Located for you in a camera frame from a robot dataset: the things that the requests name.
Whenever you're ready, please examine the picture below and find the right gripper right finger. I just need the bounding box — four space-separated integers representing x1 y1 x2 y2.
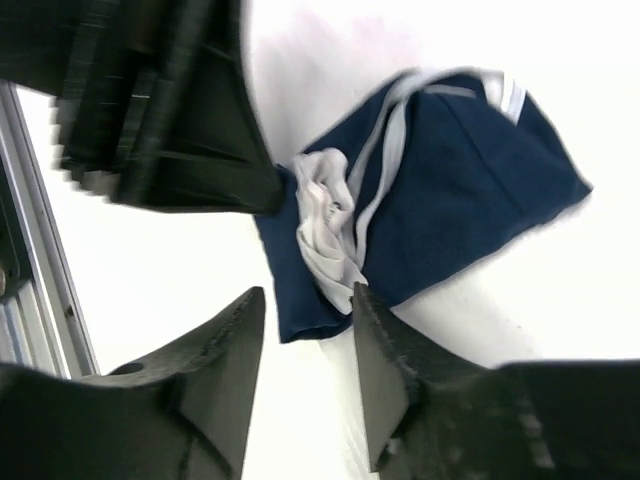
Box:
352 284 484 479

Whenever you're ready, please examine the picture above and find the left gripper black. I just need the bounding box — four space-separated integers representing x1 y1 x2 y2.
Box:
1 1 283 214

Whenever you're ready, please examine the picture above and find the navy blue underwear white trim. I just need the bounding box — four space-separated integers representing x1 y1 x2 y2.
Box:
256 68 591 343

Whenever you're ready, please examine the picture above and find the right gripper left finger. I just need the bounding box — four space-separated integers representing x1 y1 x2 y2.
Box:
99 287 265 479

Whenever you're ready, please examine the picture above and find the aluminium rail frame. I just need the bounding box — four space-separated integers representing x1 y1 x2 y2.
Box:
1 82 98 378

